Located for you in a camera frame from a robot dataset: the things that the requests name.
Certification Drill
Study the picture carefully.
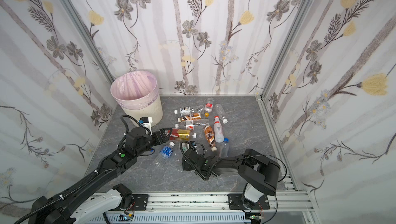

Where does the Suntory white label bottle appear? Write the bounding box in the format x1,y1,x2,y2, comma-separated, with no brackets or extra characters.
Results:
174,105,204,116

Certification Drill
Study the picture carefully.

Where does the yellow red tea bottle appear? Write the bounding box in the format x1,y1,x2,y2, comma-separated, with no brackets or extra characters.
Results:
169,129,197,141

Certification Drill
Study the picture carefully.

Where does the cream waste bin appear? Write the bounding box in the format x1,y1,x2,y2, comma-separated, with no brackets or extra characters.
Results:
110,70,163,126

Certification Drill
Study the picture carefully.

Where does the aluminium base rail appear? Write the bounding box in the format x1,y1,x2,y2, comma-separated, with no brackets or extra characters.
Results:
73,191,319,224

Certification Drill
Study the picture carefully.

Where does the clear bottle blue cap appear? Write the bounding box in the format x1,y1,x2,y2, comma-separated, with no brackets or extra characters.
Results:
219,138,230,158

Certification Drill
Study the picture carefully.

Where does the blue label water bottle front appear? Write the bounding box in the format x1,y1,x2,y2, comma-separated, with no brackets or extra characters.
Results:
153,142,175,167

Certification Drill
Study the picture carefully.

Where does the brown nescafe bottle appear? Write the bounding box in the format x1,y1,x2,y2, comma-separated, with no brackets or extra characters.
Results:
203,125,217,152
177,113,202,123

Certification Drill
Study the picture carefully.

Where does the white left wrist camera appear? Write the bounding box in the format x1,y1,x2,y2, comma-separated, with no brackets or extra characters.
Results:
139,116,153,135

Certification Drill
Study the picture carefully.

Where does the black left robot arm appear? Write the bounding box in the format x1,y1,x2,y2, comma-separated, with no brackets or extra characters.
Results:
28,127,172,224

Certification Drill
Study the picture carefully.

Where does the brown Nescafe bottle back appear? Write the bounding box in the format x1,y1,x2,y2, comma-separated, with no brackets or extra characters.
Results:
177,113,202,123

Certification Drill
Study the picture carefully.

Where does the clear ribbed bottle white cap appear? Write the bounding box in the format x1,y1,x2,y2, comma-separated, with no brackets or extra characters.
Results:
214,103,228,124

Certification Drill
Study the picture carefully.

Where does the clear bottle red-white label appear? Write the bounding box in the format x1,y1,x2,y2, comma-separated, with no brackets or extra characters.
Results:
175,119,209,130

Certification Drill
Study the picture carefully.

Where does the crushed bottle red label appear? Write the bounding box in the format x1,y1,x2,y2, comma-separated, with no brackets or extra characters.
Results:
204,97,214,113

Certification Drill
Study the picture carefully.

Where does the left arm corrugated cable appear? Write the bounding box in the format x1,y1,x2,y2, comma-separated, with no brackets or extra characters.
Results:
13,169,100,224

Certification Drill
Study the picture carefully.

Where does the brown Nescafe bottle front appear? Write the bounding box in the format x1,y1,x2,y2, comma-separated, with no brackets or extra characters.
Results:
203,125,217,152

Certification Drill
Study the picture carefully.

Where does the white bottle red cap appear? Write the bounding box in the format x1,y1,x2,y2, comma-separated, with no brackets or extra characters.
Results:
213,116,224,143

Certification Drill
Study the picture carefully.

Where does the clear bottle green cap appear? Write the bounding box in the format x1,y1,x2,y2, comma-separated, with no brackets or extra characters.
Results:
181,143,190,152

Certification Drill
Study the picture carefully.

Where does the pink bin liner bag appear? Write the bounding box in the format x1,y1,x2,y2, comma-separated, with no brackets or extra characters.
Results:
110,70,159,110

